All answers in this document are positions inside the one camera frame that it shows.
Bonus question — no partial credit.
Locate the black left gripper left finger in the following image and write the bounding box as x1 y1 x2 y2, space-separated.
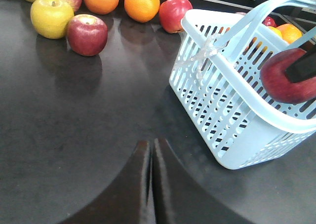
61 141 151 224

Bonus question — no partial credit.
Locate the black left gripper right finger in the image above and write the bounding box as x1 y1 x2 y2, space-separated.
152 138 250 224

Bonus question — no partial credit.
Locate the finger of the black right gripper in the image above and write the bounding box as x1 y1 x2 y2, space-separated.
285 45 316 83

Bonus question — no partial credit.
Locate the light blue plastic basket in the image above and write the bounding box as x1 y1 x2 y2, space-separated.
169 0 316 169

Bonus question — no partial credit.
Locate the orange near front apples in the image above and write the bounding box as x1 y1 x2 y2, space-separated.
277 23 303 44

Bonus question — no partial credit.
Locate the black wooden display stand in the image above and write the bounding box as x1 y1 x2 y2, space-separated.
0 0 316 224

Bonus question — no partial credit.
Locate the red apple beside oranges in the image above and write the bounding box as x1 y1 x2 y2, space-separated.
158 0 193 34

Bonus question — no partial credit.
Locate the dark red apple left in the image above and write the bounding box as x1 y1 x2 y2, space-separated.
66 14 108 56

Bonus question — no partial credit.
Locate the orange middle right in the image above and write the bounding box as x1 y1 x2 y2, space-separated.
124 0 160 23

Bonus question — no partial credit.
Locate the yellow apple front left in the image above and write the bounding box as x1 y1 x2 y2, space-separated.
30 0 74 39

